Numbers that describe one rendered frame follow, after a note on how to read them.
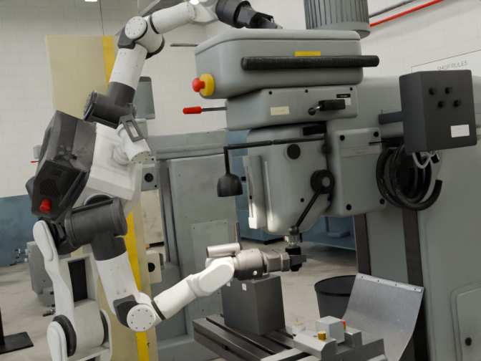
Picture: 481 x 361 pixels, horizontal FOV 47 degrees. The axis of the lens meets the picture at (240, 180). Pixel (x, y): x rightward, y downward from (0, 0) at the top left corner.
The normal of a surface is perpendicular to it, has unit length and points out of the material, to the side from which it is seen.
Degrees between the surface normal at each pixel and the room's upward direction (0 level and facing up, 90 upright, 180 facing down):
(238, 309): 90
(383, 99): 90
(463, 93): 90
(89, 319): 81
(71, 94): 90
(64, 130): 58
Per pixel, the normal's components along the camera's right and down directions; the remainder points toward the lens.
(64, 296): -0.69, 0.11
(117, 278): 0.27, 0.14
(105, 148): 0.56, -0.56
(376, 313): -0.83, -0.35
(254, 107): -0.88, 0.11
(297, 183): 0.47, 0.00
